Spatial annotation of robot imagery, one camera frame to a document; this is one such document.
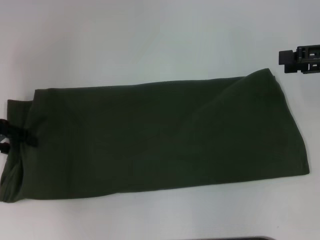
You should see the dark green FREE t-shirt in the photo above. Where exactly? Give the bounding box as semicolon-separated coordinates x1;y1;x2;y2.
0;67;311;204

